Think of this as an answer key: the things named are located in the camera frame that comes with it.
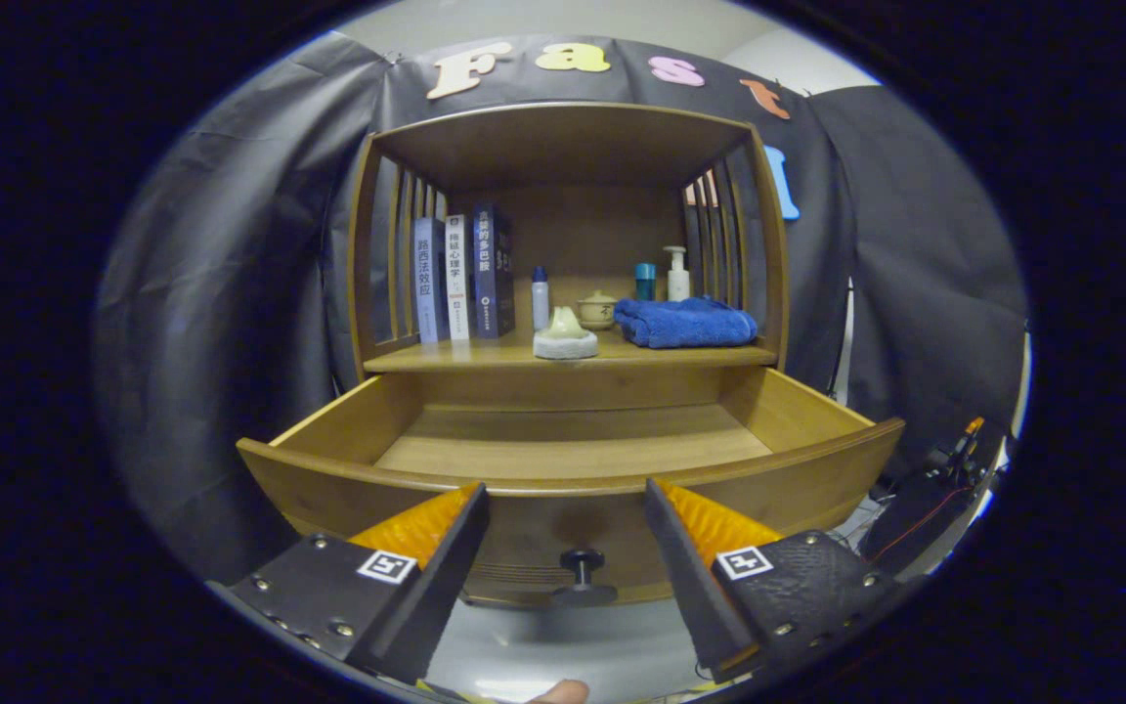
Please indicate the light blue book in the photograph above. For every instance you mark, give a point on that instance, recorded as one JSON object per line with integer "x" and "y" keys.
{"x": 429, "y": 284}

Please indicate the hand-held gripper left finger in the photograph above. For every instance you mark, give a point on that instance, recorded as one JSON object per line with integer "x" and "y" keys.
{"x": 431, "y": 596}

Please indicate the blue folded towel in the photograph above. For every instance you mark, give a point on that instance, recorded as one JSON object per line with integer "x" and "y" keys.
{"x": 685, "y": 323}

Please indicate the black backdrop cloth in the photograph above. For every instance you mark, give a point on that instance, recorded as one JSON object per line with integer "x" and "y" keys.
{"x": 231, "y": 293}

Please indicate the beige lidded teacup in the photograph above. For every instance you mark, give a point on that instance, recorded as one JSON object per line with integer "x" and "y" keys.
{"x": 599, "y": 313}

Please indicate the white bottle with blue cap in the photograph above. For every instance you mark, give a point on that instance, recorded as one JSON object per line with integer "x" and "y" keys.
{"x": 541, "y": 305}

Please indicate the wooden cabinet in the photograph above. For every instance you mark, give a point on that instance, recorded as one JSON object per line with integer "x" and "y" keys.
{"x": 573, "y": 225}

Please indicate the orange and black clamp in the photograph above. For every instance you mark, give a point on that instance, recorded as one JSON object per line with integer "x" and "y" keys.
{"x": 966, "y": 440}

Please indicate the pale green ornament white base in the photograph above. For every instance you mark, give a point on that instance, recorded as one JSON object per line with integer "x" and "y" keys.
{"x": 565, "y": 342}

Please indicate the white pump bottle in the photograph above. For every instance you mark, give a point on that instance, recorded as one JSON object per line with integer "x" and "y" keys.
{"x": 677, "y": 286}

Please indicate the wooden countertop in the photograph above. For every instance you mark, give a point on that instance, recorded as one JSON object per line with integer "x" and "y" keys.
{"x": 485, "y": 354}

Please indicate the wooden drawer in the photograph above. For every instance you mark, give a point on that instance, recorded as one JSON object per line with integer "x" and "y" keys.
{"x": 573, "y": 445}

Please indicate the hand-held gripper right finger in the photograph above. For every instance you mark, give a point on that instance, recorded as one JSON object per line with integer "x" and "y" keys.
{"x": 685, "y": 577}

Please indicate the white book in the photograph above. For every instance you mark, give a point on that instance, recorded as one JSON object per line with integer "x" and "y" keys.
{"x": 458, "y": 284}

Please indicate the dark blue book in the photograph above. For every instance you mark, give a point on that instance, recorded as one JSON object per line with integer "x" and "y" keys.
{"x": 492, "y": 274}

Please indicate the teal bottle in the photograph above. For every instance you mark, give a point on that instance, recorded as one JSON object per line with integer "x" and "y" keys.
{"x": 645, "y": 284}

